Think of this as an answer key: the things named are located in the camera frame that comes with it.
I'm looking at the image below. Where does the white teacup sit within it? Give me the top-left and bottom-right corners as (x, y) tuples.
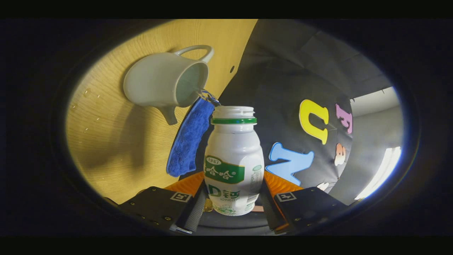
(123, 45), (215, 125)

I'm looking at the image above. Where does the ceiling light panel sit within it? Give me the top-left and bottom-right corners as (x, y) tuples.
(355, 146), (402, 200)

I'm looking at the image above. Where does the blue towel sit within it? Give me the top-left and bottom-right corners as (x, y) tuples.
(166, 97), (216, 177)

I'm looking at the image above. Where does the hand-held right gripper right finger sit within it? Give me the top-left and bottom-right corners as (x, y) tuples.
(260, 171), (349, 232)

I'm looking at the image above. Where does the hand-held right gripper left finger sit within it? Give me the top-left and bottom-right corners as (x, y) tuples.
(119, 172), (208, 233)

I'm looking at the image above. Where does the black backdrop cloth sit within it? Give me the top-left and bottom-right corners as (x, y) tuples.
(179, 19), (393, 206)

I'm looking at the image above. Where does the white water bottle green label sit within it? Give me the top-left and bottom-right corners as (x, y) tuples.
(203, 106), (265, 216)

